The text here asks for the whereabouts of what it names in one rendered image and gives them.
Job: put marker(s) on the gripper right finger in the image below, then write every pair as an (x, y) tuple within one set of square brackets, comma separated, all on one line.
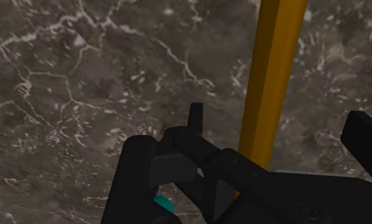
[(364, 139)]

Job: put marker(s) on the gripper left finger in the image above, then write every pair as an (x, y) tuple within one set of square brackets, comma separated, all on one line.
[(185, 149)]

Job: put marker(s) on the teal round object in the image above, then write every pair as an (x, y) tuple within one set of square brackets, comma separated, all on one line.
[(164, 203)]

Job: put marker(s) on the long yellow bar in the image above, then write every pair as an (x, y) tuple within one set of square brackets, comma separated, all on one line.
[(275, 77)]

